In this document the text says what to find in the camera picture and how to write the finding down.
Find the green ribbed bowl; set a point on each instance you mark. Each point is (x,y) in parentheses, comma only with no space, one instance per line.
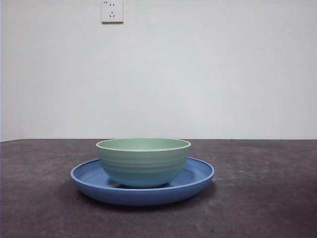
(143,168)

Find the blue round plate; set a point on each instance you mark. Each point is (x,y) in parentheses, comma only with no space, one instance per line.
(138,197)

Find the white wall socket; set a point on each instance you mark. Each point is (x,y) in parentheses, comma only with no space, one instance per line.
(112,12)

